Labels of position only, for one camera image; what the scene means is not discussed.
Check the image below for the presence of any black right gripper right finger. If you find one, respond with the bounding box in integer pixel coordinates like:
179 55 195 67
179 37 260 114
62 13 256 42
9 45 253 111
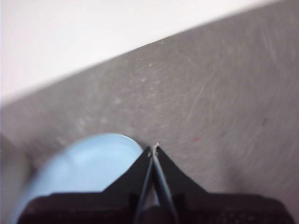
153 143 296 224

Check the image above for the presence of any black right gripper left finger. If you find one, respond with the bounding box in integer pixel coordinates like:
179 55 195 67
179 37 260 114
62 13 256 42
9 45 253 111
18 146 154 224

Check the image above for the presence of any blue round plate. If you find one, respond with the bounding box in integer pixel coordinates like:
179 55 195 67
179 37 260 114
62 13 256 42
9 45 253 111
10 133 144 224

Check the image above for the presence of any pale green electric steamer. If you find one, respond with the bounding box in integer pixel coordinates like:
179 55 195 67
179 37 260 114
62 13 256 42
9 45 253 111
0 134 33 224

